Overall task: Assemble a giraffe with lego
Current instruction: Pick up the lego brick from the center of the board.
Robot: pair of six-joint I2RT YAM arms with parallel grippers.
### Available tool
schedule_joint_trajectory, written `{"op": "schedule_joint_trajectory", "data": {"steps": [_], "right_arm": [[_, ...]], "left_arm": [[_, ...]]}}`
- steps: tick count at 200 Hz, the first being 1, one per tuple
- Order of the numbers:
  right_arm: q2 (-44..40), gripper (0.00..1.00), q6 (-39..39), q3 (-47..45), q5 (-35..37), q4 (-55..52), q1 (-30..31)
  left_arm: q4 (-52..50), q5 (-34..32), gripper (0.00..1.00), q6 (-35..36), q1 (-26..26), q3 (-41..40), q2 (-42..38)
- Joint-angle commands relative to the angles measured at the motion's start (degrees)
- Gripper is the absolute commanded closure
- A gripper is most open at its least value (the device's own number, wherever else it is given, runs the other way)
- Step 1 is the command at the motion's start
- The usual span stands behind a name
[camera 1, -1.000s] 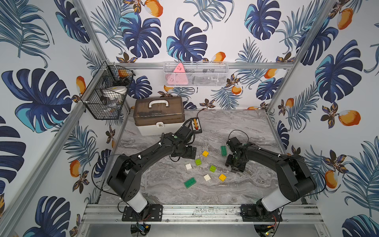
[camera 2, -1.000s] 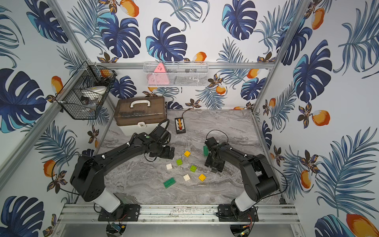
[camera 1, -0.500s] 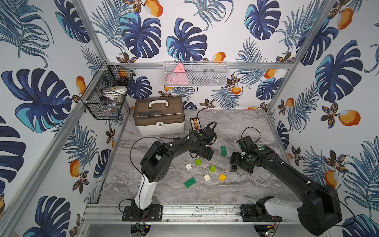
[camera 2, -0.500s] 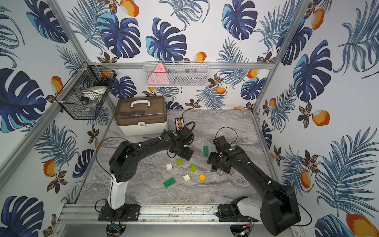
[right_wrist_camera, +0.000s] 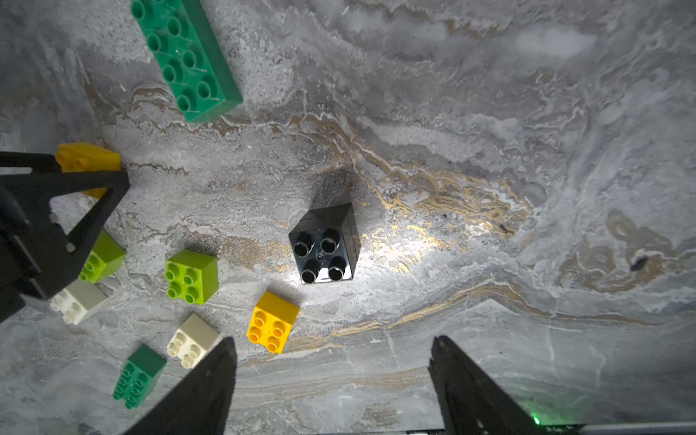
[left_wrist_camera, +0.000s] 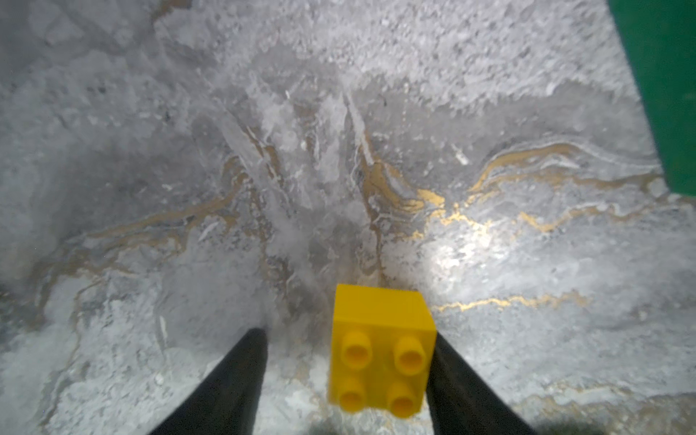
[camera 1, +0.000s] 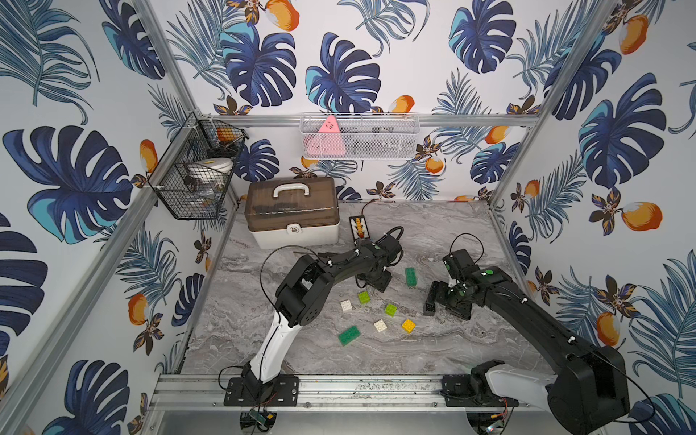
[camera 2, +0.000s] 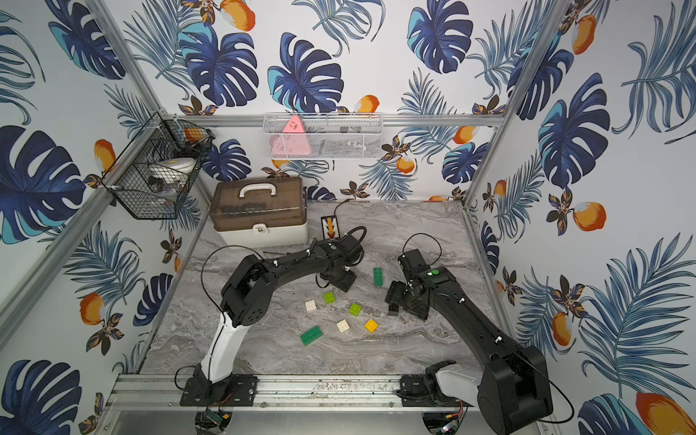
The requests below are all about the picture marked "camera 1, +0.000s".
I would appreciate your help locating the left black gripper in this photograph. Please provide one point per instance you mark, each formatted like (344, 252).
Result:
(378, 270)

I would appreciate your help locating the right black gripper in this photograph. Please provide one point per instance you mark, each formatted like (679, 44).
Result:
(435, 294)

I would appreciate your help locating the dark green long lego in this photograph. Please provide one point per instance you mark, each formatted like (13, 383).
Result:
(411, 278)
(349, 335)

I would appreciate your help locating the yellow lego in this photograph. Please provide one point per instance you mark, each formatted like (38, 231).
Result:
(408, 325)

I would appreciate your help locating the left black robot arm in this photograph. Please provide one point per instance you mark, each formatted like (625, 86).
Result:
(301, 296)

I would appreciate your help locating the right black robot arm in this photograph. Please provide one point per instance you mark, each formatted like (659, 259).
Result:
(588, 388)

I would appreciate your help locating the lime lego left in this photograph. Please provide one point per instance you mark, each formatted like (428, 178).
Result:
(364, 297)

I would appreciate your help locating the lime lego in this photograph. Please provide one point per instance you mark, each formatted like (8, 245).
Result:
(391, 310)
(364, 297)

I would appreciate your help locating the lime lego right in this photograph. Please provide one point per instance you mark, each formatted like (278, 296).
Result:
(391, 310)

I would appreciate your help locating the white lego left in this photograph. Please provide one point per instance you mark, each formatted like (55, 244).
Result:
(346, 305)

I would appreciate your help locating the cream lego lower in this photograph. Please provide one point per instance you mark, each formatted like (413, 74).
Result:
(380, 326)

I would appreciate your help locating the black remote control box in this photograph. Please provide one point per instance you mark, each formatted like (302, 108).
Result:
(359, 228)

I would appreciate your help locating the brown lidded storage box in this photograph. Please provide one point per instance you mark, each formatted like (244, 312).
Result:
(302, 212)

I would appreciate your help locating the pink triangle object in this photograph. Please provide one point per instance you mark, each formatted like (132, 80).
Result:
(327, 142)

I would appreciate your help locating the white object in basket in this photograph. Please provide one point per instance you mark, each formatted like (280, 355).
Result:
(209, 170)

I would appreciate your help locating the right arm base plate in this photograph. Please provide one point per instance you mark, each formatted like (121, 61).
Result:
(472, 391)

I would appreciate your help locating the clear wall shelf tray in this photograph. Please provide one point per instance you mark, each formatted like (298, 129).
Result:
(374, 136)

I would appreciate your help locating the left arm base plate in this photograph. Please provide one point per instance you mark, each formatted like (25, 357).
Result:
(248, 392)

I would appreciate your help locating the black wire basket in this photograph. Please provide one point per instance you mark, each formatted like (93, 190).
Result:
(187, 198)

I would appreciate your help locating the aluminium front rail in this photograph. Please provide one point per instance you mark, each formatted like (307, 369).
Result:
(332, 393)

